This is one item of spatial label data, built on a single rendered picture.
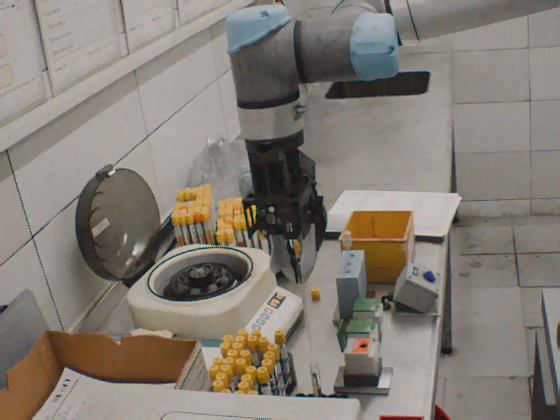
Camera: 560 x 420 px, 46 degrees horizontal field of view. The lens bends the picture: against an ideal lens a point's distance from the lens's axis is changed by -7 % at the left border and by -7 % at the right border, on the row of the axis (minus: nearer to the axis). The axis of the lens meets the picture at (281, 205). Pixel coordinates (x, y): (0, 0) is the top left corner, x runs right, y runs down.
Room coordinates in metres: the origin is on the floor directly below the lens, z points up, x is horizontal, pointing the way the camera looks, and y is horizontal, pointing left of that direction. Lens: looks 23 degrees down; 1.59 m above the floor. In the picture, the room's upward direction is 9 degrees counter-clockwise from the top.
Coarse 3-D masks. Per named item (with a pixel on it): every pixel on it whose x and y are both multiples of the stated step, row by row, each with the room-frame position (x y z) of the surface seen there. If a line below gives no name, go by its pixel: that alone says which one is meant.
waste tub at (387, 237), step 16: (352, 224) 1.30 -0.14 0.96; (368, 224) 1.32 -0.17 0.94; (384, 224) 1.30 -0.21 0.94; (400, 224) 1.29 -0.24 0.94; (352, 240) 1.20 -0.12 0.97; (368, 240) 1.19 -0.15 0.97; (384, 240) 1.17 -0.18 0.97; (400, 240) 1.16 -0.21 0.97; (368, 256) 1.19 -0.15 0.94; (384, 256) 1.18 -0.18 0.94; (400, 256) 1.17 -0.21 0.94; (368, 272) 1.19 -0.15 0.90; (384, 272) 1.18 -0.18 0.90; (400, 272) 1.17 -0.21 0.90
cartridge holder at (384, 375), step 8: (344, 368) 0.91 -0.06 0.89; (384, 368) 0.89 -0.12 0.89; (392, 368) 0.89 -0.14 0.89; (344, 376) 0.86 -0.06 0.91; (352, 376) 0.86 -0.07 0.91; (360, 376) 0.86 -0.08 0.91; (368, 376) 0.85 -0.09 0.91; (376, 376) 0.85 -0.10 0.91; (384, 376) 0.87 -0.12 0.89; (392, 376) 0.88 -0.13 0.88; (336, 384) 0.87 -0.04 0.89; (344, 384) 0.87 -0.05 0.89; (352, 384) 0.86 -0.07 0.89; (360, 384) 0.86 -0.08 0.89; (368, 384) 0.85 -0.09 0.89; (376, 384) 0.85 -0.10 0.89; (384, 384) 0.85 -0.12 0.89; (360, 392) 0.85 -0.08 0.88; (368, 392) 0.85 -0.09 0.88; (376, 392) 0.85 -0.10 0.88; (384, 392) 0.84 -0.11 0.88
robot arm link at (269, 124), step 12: (240, 108) 0.78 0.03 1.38; (264, 108) 0.76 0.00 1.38; (276, 108) 0.76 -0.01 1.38; (288, 108) 0.76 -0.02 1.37; (300, 108) 0.78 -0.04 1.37; (240, 120) 0.78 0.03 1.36; (252, 120) 0.76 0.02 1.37; (264, 120) 0.76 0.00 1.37; (276, 120) 0.76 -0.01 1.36; (288, 120) 0.76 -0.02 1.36; (300, 120) 0.78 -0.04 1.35; (252, 132) 0.77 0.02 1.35; (264, 132) 0.76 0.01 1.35; (276, 132) 0.76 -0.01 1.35; (288, 132) 0.76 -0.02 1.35; (264, 144) 0.77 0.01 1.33
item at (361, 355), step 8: (352, 344) 0.89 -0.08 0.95; (360, 344) 0.88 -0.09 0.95; (368, 344) 0.88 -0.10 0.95; (376, 344) 0.89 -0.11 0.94; (344, 352) 0.87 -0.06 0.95; (352, 352) 0.87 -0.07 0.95; (360, 352) 0.86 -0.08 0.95; (368, 352) 0.86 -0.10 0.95; (376, 352) 0.88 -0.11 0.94; (344, 360) 0.87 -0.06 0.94; (352, 360) 0.86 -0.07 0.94; (360, 360) 0.86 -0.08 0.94; (368, 360) 0.86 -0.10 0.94; (376, 360) 0.87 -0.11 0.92; (352, 368) 0.86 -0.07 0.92; (360, 368) 0.86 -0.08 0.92; (368, 368) 0.86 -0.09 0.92; (376, 368) 0.86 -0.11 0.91
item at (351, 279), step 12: (360, 252) 1.14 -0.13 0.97; (348, 264) 1.10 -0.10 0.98; (360, 264) 1.10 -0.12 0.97; (336, 276) 1.07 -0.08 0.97; (348, 276) 1.06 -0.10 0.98; (360, 276) 1.08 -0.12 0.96; (348, 288) 1.06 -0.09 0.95; (360, 288) 1.07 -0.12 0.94; (348, 300) 1.06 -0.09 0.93; (336, 312) 1.09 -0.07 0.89; (348, 312) 1.06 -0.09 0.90
